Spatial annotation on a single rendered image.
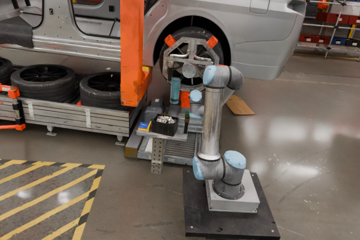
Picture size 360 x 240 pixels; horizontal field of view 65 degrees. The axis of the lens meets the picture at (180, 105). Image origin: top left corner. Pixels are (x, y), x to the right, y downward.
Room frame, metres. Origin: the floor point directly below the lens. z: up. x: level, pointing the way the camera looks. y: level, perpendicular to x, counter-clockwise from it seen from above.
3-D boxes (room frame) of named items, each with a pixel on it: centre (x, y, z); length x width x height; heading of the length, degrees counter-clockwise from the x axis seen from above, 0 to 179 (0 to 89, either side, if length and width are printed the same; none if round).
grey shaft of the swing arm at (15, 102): (2.44, 1.63, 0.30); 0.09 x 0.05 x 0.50; 86
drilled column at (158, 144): (2.07, 0.16, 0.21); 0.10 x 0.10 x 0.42; 86
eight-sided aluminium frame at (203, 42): (2.68, -0.06, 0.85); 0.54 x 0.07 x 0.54; 86
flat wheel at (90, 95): (2.86, 0.79, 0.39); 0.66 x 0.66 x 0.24
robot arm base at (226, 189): (1.50, -0.39, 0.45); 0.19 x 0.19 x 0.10
